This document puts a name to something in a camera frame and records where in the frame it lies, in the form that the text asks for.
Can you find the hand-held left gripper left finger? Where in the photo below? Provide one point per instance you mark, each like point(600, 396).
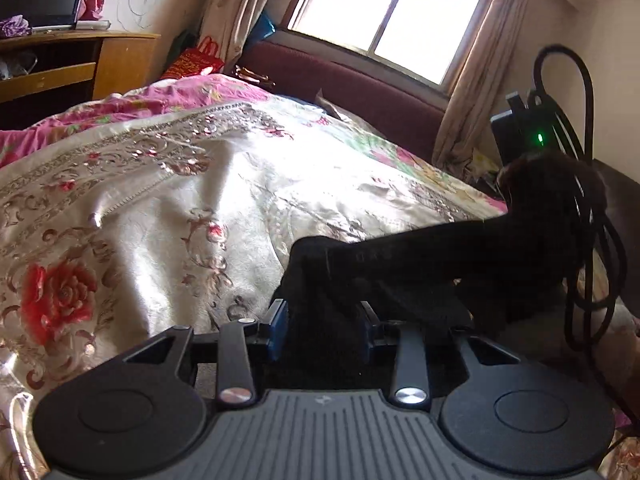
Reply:
point(277, 330)

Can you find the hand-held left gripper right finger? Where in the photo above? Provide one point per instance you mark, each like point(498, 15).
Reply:
point(369, 330)

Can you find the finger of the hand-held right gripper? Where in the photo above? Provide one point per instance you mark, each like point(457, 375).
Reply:
point(400, 255)

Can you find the black pants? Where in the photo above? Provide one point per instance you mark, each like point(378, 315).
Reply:
point(320, 330)

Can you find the person's right forearm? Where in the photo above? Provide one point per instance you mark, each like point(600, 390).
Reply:
point(530, 172)

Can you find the floral satin blanket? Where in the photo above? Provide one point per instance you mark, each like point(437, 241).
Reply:
point(150, 240)

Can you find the maroon headboard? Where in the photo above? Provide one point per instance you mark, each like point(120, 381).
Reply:
point(350, 85)

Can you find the beige patterned curtain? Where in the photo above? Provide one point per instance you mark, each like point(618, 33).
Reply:
point(235, 0)
point(480, 85)

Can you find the window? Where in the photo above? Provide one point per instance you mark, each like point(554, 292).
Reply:
point(425, 20)

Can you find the pink floral blanket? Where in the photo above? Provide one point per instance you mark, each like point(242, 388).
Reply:
point(150, 100)

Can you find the blue object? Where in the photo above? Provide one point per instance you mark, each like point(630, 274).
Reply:
point(262, 25)

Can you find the red bag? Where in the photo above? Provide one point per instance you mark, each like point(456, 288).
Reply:
point(192, 62)

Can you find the wooden desk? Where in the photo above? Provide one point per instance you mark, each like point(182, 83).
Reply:
point(125, 65)

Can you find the grey cloth pile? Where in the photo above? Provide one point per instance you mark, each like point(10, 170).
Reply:
point(15, 67)

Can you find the purple cloth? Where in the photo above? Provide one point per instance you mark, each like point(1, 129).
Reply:
point(15, 26)

